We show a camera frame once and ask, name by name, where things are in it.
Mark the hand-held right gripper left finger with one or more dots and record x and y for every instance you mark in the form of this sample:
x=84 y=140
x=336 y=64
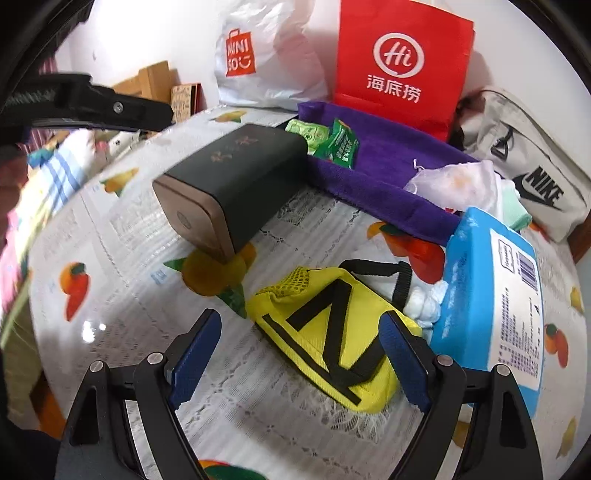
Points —
x=194 y=364

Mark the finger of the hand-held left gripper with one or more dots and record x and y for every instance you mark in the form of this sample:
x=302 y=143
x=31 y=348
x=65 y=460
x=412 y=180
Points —
x=134 y=108

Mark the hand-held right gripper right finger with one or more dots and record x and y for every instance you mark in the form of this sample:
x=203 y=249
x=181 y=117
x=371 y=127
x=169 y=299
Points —
x=406 y=364

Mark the light green tissue pack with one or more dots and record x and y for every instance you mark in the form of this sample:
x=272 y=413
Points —
x=302 y=134

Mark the brown cardboard box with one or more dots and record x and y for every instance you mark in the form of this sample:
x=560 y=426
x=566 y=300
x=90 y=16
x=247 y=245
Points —
x=147 y=78

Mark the small white object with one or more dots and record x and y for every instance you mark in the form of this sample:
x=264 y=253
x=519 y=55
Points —
x=117 y=144

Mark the brown printed box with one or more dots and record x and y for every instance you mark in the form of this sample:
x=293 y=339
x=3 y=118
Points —
x=184 y=101

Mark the blue striped cloth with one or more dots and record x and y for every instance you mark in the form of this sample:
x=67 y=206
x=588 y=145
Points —
x=60 y=170

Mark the blue wet wipes pack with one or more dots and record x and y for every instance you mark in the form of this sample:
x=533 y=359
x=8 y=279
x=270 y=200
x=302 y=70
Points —
x=480 y=295

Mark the dark green tin box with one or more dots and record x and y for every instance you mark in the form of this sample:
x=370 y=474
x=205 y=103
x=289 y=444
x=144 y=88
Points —
x=240 y=175

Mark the fruit print tablecloth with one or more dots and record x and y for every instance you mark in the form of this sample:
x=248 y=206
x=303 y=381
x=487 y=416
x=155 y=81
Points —
x=120 y=258

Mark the white plastic shopping bag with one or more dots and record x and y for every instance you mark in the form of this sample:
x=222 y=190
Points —
x=277 y=55

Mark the purple towel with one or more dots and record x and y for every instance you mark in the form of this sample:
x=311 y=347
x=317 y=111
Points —
x=378 y=184

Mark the clear bubble wrap bag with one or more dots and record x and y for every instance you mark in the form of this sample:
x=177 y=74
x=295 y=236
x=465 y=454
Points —
x=452 y=184

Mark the mint green cloth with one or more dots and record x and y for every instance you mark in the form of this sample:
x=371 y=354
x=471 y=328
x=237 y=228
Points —
x=519 y=207

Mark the green snack packets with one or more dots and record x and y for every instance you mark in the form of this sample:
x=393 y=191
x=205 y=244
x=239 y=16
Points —
x=342 y=147

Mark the beige bag with black logo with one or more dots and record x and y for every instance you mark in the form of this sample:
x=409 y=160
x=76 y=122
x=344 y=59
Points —
x=521 y=134

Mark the red paper bag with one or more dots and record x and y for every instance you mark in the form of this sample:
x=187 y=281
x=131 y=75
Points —
x=438 y=55

